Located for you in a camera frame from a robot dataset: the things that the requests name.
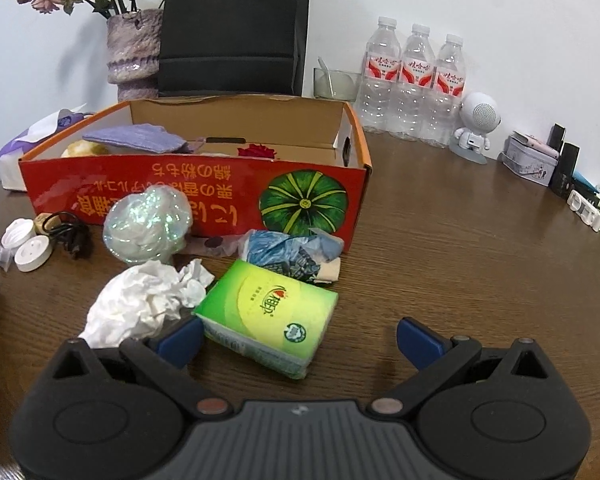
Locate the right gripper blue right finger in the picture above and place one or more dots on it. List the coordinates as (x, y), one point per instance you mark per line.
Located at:
(427, 350)

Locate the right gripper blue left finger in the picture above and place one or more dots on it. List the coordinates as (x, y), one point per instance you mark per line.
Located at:
(171, 349)

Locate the white tissue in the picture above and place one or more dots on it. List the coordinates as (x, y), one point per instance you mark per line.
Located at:
(139, 301)

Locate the green tissue packet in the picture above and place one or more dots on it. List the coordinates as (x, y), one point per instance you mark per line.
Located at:
(276, 321)

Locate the white round disc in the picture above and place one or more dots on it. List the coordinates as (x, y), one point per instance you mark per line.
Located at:
(33, 253)
(17, 233)

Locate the iridescent plastic ball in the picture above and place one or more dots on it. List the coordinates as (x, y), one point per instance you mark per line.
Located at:
(151, 225)

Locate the blue plastic wrapper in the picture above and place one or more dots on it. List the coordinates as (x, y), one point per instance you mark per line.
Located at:
(313, 258)

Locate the orange cardboard box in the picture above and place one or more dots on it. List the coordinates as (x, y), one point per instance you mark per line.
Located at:
(281, 163)

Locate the purple knitted pouch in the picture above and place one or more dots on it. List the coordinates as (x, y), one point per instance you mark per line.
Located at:
(144, 138)

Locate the small tin box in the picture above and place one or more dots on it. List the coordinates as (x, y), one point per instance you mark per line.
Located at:
(529, 158)

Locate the white power strip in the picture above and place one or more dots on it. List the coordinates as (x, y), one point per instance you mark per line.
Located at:
(587, 213)

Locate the right water bottle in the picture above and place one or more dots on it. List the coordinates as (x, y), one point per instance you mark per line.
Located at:
(443, 100)

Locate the water bottle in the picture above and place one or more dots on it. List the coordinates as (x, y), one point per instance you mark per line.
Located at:
(443, 100)
(414, 81)
(380, 70)

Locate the yellow plush toy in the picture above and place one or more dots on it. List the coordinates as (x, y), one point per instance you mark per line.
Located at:
(83, 148)

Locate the middle water bottle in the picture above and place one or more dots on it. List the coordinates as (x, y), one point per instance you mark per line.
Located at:
(414, 81)

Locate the white robot figurine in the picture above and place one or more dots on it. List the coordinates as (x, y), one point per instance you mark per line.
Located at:
(480, 116)

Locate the left water bottle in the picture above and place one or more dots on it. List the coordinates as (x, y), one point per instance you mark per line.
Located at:
(380, 70)

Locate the purple tissue pack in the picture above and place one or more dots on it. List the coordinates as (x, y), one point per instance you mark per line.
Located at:
(11, 178)

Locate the glass cup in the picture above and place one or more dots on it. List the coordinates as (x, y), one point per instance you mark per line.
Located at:
(335, 85)

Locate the purple ceramic vase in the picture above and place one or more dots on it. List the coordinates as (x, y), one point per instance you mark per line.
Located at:
(133, 47)

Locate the black paper bag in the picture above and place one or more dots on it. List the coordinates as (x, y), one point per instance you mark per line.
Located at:
(233, 46)

